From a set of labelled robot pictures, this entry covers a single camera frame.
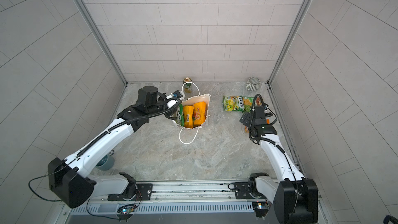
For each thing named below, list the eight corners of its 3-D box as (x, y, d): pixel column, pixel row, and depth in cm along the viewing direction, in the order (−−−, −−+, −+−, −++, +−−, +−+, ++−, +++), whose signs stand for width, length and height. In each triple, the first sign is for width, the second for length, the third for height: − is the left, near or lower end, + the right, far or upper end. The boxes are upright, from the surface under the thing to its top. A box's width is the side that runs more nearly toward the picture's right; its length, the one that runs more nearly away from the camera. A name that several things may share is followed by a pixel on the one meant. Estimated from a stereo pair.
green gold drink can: (184, 93, 112) (182, 83, 104) (185, 87, 116) (183, 76, 108) (191, 93, 112) (190, 83, 104) (192, 87, 116) (191, 77, 108)
